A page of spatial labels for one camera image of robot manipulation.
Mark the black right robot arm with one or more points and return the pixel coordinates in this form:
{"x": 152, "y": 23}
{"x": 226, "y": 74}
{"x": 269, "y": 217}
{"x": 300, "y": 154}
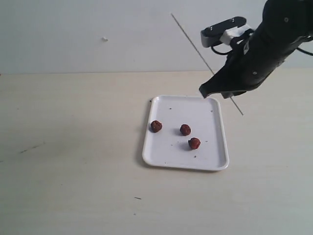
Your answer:
{"x": 288, "y": 22}

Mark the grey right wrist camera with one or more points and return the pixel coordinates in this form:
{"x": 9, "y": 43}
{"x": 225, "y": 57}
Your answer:
{"x": 211, "y": 35}

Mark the thin metal skewer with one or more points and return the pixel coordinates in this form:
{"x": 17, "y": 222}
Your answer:
{"x": 202, "y": 58}

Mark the red-brown meat ball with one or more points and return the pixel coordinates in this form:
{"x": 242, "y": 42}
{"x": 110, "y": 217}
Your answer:
{"x": 194, "y": 143}
{"x": 156, "y": 126}
{"x": 185, "y": 130}

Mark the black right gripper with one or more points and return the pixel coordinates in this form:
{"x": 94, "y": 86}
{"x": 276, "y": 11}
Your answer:
{"x": 247, "y": 68}

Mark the white rectangular plastic tray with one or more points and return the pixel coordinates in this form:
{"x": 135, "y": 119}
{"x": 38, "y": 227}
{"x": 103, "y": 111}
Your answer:
{"x": 169, "y": 148}

